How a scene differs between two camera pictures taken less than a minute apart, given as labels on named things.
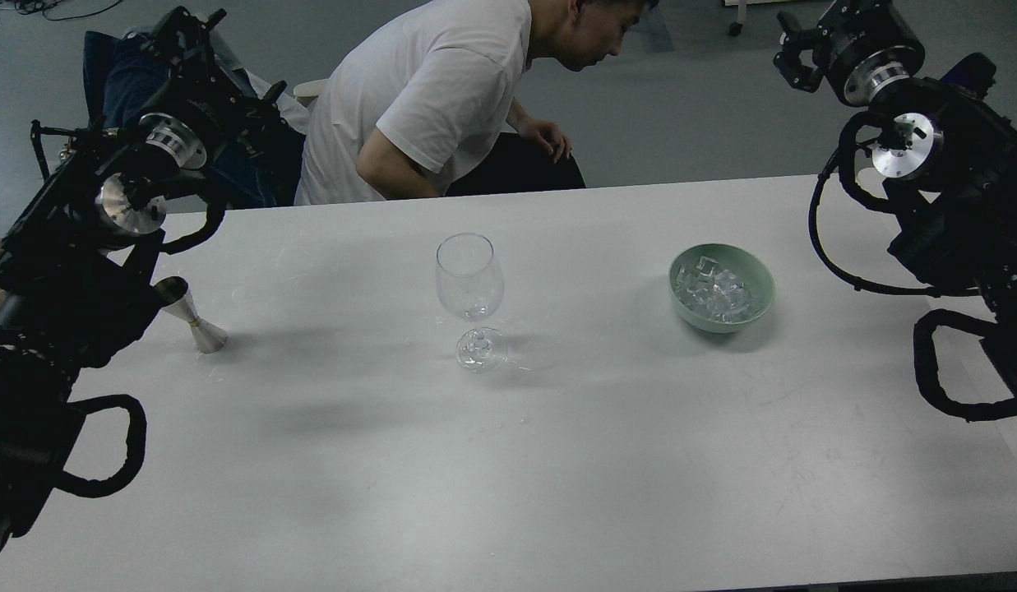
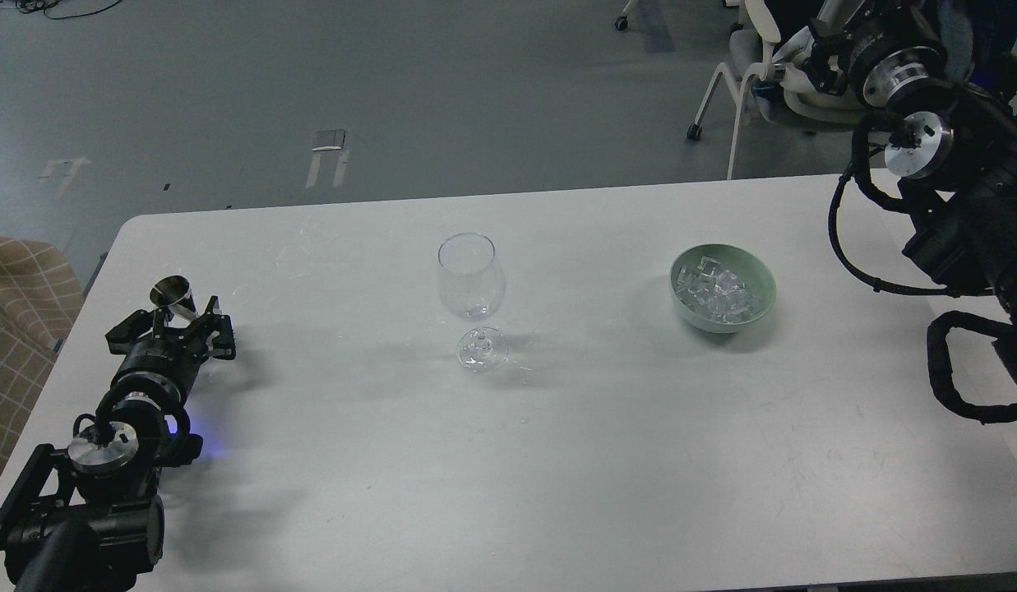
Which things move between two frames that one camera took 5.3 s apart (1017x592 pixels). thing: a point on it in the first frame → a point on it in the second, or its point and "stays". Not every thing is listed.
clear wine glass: [470, 281] stays
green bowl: [721, 287] stays
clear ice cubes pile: [716, 293] stays
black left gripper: [203, 110] → [167, 360]
